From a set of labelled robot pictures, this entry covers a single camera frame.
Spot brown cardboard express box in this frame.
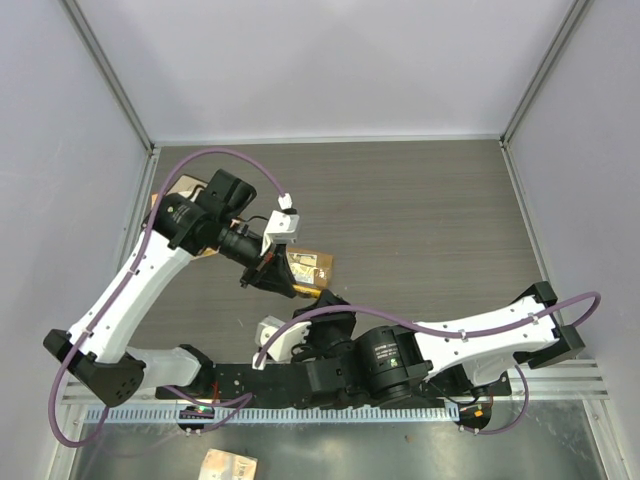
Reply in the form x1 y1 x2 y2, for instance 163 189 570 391
287 248 334 290

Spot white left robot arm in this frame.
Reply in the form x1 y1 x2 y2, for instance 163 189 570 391
44 169 300 408

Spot yellow utility knife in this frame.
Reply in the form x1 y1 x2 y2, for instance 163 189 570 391
294 285 322 298

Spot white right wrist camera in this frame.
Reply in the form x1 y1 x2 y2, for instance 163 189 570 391
252 316 311 370

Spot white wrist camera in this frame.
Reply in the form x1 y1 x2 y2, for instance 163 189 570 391
261 193 300 255
252 316 311 370

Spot pink paper packet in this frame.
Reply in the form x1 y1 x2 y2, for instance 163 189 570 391
198 449 257 480

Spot white slotted cable duct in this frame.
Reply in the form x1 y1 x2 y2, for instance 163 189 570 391
106 402 459 427

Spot floral square plate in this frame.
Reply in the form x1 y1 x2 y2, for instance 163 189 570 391
167 174 208 200

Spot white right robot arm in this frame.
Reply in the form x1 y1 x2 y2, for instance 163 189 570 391
291 282 585 407

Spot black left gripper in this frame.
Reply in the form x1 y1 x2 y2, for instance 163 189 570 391
213 216 298 297

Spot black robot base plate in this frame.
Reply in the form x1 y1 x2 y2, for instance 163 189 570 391
154 360 513 411

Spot aluminium frame rail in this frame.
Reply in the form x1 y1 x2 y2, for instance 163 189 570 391
63 357 610 404

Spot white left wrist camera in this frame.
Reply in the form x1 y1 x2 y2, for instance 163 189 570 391
261 193 300 255

